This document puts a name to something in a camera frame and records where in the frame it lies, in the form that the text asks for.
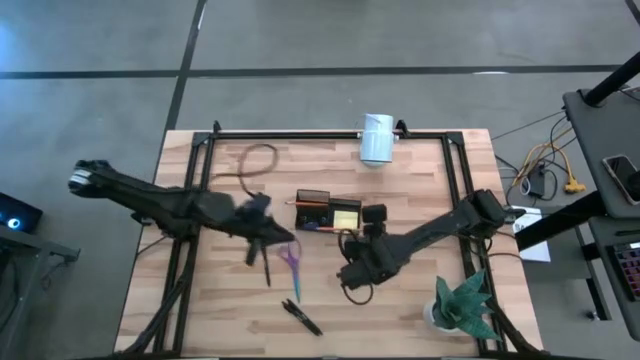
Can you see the blue eraser with print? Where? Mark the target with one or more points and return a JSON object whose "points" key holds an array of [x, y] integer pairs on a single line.
{"points": [[310, 225]]}

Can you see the backlit keyboard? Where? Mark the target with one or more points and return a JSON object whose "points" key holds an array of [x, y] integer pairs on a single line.
{"points": [[627, 270]]}

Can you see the black smartphone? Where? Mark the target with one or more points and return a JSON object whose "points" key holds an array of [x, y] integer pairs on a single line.
{"points": [[620, 175]]}

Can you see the black power adapter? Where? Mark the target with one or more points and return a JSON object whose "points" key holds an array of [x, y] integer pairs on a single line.
{"points": [[537, 184]]}

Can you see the slim black pen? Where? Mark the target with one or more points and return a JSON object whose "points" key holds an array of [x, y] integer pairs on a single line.
{"points": [[267, 272]]}

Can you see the black desk support bar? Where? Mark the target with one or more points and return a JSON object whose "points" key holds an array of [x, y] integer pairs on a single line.
{"points": [[560, 222]]}

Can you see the grey side desk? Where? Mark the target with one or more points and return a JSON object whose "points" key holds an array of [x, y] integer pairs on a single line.
{"points": [[590, 140]]}

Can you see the dark marker pen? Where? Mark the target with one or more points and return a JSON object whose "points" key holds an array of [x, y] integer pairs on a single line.
{"points": [[298, 316], [301, 313]]}

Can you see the white plant pot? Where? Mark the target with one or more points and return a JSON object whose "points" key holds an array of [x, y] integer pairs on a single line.
{"points": [[430, 317]]}

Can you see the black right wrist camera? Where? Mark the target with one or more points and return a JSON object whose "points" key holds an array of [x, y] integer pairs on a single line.
{"points": [[374, 213]]}

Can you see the black diagonal pole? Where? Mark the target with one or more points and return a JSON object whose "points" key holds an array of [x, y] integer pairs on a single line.
{"points": [[612, 80]]}

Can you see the white paper sheet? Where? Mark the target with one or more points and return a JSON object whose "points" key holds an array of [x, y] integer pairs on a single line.
{"points": [[537, 250]]}

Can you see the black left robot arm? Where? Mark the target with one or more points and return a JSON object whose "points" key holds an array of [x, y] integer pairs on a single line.
{"points": [[150, 200]]}

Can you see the yellow sticky notes pad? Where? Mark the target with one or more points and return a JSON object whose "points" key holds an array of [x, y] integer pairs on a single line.
{"points": [[346, 220]]}

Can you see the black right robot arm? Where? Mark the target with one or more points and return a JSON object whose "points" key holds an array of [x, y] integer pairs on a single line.
{"points": [[435, 230]]}

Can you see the green artificial plant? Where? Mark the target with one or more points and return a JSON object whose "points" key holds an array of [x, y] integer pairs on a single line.
{"points": [[465, 305]]}

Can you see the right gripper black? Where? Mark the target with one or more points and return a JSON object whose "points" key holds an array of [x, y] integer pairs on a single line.
{"points": [[372, 260]]}

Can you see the grey metal cart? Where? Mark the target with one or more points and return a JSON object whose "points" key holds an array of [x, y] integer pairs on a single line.
{"points": [[40, 245]]}

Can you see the black device with blue light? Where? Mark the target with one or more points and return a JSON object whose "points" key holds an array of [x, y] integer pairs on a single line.
{"points": [[20, 212]]}

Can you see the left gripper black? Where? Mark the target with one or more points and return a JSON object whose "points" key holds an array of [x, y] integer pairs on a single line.
{"points": [[242, 217]]}

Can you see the black aluminium table frame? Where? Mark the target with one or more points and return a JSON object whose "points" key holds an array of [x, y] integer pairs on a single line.
{"points": [[300, 135]]}

